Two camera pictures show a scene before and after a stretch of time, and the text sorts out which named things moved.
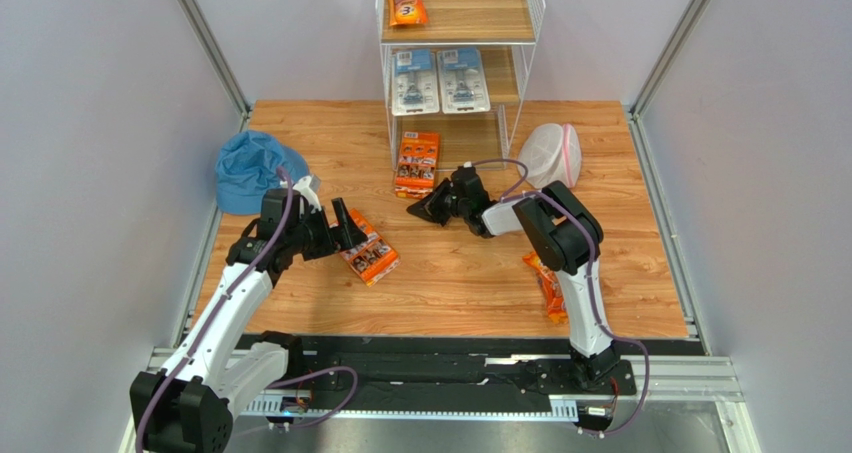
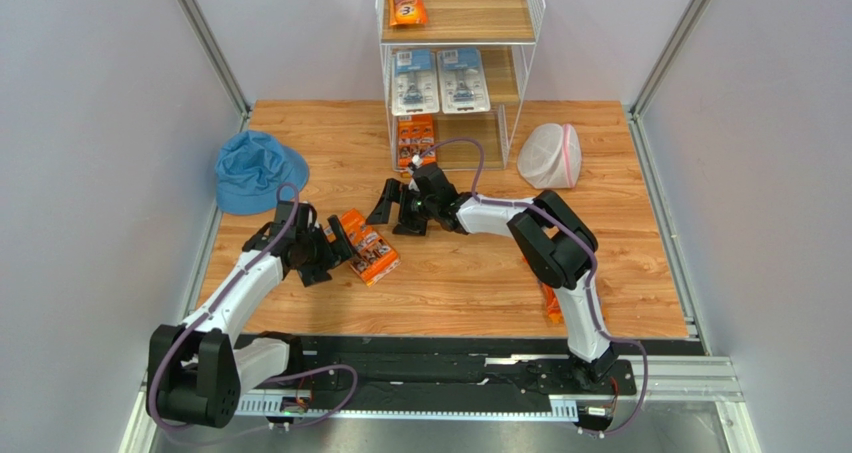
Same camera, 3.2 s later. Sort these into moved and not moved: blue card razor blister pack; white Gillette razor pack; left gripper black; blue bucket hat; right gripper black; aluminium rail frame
Moved: right gripper black; left gripper black
Not moved: white Gillette razor pack; blue bucket hat; blue card razor blister pack; aluminium rail frame
